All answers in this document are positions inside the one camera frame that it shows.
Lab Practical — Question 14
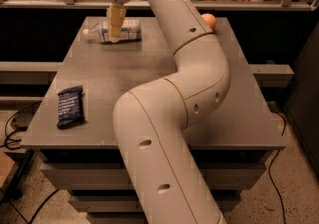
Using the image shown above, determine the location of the black cable right floor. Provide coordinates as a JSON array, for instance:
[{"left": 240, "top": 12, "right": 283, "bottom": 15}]
[{"left": 267, "top": 110, "right": 287, "bottom": 224}]

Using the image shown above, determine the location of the middle drawer with knob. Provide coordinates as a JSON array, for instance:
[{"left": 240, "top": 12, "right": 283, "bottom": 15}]
[{"left": 69, "top": 195, "right": 241, "bottom": 213}]

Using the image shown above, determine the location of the top drawer with knob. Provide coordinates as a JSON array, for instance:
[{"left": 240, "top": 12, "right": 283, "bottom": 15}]
[{"left": 40, "top": 163, "right": 266, "bottom": 190}]

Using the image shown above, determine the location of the black cables left floor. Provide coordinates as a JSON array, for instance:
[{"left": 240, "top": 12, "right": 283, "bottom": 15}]
[{"left": 0, "top": 101, "right": 43, "bottom": 151}]

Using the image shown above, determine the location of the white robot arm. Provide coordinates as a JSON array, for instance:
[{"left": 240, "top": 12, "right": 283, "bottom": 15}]
[{"left": 107, "top": 0, "right": 230, "bottom": 224}]

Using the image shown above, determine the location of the clear plastic water bottle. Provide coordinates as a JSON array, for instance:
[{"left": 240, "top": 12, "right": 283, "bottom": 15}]
[{"left": 83, "top": 19, "right": 141, "bottom": 44}]

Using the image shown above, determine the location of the orange ball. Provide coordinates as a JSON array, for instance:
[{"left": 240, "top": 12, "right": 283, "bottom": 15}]
[{"left": 202, "top": 13, "right": 217, "bottom": 30}]

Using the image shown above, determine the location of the dark blue snack packet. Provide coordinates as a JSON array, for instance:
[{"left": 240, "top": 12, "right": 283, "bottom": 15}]
[{"left": 57, "top": 86, "right": 85, "bottom": 129}]

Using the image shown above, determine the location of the drawer with knob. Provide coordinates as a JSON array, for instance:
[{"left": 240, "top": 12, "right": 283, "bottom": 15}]
[
  {"left": 69, "top": 195, "right": 241, "bottom": 213},
  {"left": 40, "top": 163, "right": 266, "bottom": 190}
]

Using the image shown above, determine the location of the grey drawer cabinet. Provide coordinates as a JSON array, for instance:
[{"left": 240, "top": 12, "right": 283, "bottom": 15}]
[{"left": 23, "top": 18, "right": 284, "bottom": 224}]

